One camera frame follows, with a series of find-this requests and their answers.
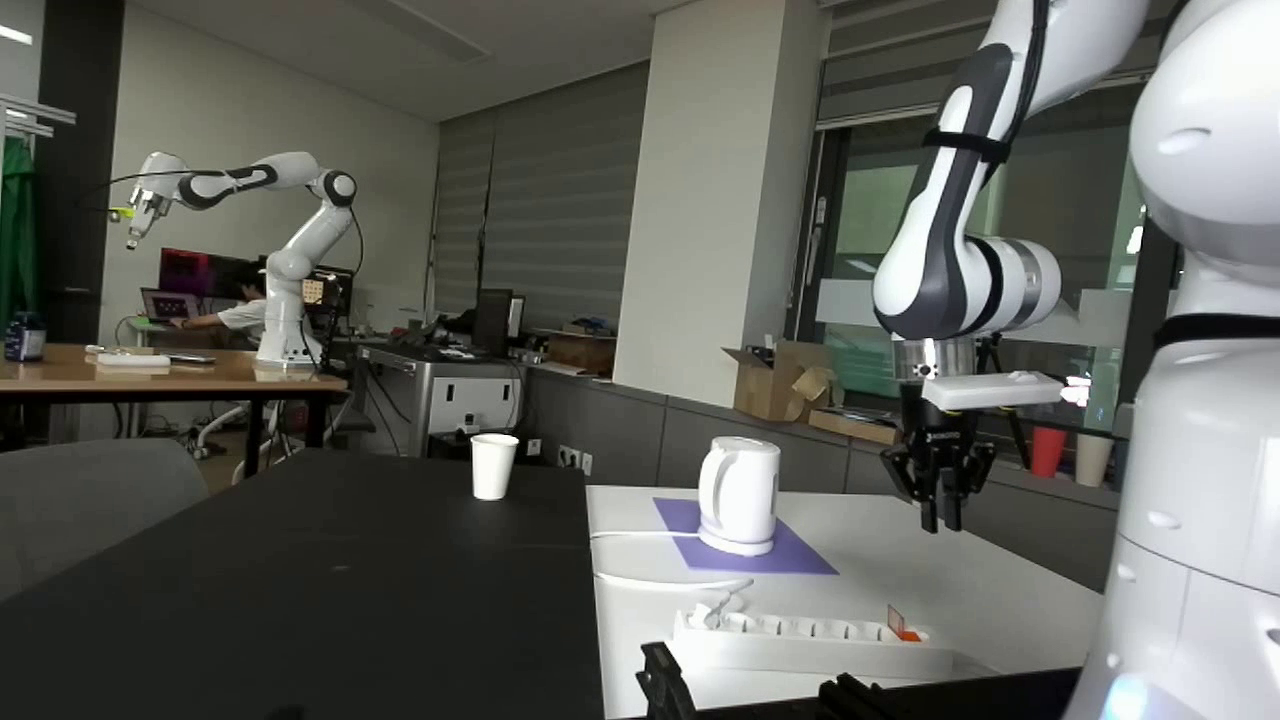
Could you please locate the black clamp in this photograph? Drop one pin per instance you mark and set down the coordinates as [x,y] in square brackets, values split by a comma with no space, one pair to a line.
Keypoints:
[662,685]

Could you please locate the grey chair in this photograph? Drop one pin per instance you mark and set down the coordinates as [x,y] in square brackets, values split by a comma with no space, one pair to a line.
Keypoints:
[80,500]

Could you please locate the brown cardboard box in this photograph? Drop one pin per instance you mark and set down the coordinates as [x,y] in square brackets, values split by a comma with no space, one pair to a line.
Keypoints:
[582,352]

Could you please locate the stand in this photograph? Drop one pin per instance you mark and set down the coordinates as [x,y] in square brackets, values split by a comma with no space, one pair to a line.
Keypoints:
[1008,420]

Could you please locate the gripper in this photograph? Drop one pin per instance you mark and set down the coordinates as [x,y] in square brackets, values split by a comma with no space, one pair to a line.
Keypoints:
[940,430]

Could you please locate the wall socket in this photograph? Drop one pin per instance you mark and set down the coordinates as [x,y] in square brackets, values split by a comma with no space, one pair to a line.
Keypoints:
[575,460]

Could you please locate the white power strip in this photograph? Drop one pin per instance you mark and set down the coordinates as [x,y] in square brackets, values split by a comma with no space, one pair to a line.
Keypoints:
[800,645]

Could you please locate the grey window blinds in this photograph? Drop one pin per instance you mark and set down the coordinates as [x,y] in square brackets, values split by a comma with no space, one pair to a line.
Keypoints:
[560,210]

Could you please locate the laptop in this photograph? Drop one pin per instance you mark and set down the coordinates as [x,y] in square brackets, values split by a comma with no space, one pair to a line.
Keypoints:
[172,304]

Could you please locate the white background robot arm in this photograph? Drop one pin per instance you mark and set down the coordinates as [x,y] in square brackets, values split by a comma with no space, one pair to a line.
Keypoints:
[300,250]

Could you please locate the open cardboard box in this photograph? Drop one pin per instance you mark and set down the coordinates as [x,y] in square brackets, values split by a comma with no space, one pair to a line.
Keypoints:
[775,385]

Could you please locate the black computer tower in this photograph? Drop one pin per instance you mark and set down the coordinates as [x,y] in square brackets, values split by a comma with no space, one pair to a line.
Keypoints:
[492,322]

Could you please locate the green cloth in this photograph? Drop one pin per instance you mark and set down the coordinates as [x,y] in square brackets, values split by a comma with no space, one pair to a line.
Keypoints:
[15,230]

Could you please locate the white plug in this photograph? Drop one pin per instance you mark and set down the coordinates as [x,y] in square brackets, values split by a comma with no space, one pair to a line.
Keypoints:
[712,612]

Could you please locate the flat cardboard piece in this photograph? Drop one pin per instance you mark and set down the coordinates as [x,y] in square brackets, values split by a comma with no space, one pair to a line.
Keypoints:
[850,425]

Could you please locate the person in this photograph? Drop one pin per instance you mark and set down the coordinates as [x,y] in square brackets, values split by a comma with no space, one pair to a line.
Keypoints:
[235,318]

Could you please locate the blue jar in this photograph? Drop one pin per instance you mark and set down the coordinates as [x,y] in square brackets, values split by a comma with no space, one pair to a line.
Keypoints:
[24,338]

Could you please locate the wooden table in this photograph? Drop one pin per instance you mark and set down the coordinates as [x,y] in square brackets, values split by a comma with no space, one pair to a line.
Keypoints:
[200,378]

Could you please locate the white electric kettle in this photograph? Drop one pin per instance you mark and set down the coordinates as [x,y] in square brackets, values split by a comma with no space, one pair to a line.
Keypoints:
[738,490]

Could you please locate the beige cup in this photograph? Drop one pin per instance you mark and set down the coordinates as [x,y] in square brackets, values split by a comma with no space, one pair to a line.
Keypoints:
[1092,460]

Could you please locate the grey metal cart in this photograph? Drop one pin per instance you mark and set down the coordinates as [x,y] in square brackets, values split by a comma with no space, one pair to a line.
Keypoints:
[440,395]

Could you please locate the red cup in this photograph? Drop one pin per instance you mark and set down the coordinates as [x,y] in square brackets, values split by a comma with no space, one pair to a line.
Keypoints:
[1047,452]

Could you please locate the white paper cup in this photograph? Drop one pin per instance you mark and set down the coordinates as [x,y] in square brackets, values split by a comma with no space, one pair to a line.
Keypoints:
[493,465]

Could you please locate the purple mat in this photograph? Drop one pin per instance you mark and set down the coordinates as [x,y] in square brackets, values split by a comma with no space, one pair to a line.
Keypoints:
[800,555]

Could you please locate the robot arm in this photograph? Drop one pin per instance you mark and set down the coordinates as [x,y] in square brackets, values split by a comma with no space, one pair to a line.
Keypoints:
[940,270]

